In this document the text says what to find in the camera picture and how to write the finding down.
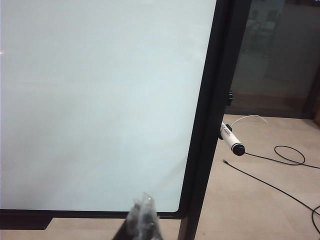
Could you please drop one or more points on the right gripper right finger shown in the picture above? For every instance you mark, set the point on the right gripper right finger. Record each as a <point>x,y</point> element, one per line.
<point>150,220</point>

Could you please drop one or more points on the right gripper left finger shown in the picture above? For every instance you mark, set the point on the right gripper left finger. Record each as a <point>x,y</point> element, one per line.
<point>133,222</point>

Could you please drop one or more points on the white marker pen black cap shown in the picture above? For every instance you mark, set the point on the white marker pen black cap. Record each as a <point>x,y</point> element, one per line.
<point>228,136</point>

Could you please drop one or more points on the whiteboard with black frame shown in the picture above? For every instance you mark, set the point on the whiteboard with black frame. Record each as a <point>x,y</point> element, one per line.
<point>100,100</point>

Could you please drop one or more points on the black frame knob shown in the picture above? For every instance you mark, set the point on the black frame knob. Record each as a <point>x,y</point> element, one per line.
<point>230,98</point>

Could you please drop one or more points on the glass partition dark frame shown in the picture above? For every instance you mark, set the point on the glass partition dark frame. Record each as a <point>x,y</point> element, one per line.
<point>275,50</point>

